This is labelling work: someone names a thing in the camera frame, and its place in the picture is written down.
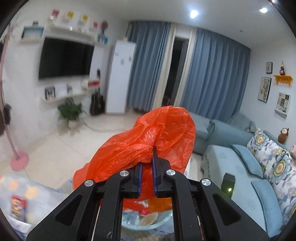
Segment butterfly picture frame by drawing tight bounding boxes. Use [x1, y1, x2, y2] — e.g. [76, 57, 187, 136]
[45, 86, 56, 101]

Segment patterned round tablecloth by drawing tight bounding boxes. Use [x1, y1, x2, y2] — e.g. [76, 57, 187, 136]
[1, 173, 68, 240]

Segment white lower wall shelf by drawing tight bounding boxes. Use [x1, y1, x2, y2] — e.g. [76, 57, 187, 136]
[40, 91, 87, 103]

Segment pink coat rack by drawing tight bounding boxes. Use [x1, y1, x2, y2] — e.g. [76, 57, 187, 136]
[0, 22, 30, 172]

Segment black wall television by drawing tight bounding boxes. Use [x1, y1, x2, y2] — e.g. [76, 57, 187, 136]
[39, 37, 94, 80]

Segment green potted plant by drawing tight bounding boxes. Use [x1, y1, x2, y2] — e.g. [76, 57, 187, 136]
[57, 98, 85, 129]

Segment blue sofa cushion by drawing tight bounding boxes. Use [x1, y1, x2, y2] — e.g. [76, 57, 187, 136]
[232, 145, 263, 179]

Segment floral cushion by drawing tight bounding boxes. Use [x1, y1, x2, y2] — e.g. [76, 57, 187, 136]
[246, 129, 295, 225]

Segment yellow small wall shelf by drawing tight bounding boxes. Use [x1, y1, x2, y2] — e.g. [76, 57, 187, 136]
[274, 75, 293, 87]

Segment red blue colourful box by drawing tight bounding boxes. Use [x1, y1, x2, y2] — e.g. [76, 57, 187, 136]
[11, 195, 27, 222]

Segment blue box wall shelf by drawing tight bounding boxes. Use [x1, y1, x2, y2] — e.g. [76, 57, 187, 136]
[20, 26, 45, 42]

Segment blue window curtains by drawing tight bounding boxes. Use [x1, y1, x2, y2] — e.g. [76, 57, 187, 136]
[126, 21, 250, 122]

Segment orange plastic bag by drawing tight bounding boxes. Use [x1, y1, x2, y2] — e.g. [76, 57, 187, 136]
[72, 106, 196, 213]

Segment black acoustic guitar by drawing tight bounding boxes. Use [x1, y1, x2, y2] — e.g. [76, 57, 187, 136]
[89, 68, 105, 116]

